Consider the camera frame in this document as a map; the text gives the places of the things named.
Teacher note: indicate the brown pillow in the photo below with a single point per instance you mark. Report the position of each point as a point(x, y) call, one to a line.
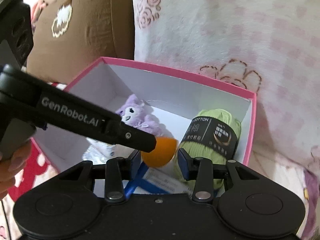
point(95, 30)

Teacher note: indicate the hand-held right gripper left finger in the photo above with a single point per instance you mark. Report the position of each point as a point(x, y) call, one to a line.
point(136, 166)

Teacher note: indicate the green yarn ball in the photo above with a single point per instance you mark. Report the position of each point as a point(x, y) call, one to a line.
point(225, 120)

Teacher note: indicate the person's left hand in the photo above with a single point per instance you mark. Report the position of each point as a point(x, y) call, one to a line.
point(12, 170)

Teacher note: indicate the orange ball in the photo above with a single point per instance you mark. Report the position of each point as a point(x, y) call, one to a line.
point(160, 155)

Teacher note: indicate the purple plush toy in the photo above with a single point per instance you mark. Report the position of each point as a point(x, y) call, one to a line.
point(145, 125)

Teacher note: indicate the clear floss pick box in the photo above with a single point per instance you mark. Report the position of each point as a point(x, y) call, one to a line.
point(90, 155)

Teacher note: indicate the pink cardboard box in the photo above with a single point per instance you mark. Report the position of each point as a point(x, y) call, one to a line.
point(175, 85)

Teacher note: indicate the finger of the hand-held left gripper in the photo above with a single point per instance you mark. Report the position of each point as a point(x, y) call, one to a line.
point(137, 140)

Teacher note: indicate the bear printed blanket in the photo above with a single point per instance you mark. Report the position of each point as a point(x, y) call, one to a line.
point(32, 165)

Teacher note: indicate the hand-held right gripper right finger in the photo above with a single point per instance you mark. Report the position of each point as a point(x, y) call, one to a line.
point(183, 166)

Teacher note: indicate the white tissue packet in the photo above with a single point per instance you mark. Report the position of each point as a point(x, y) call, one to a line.
point(106, 148)

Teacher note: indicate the pink checked pillow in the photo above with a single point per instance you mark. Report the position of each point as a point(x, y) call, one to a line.
point(212, 30)

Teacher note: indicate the purple frilled bedsheet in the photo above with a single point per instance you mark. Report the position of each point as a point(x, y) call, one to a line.
point(310, 187)

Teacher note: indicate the blue wet wipes packet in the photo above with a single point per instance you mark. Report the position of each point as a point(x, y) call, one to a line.
point(162, 181)

